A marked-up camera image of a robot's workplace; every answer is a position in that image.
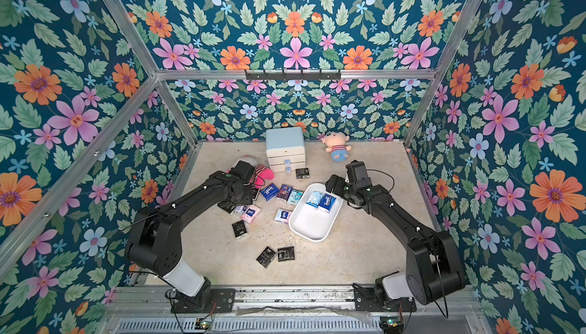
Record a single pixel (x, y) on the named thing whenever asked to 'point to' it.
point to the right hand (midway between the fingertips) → (334, 185)
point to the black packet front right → (287, 253)
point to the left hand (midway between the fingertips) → (244, 198)
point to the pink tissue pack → (251, 213)
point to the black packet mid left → (239, 229)
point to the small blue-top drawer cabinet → (285, 149)
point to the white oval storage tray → (315, 212)
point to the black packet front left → (266, 257)
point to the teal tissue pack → (294, 197)
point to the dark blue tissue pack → (326, 203)
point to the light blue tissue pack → (314, 198)
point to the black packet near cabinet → (302, 173)
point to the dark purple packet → (284, 192)
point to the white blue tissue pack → (282, 216)
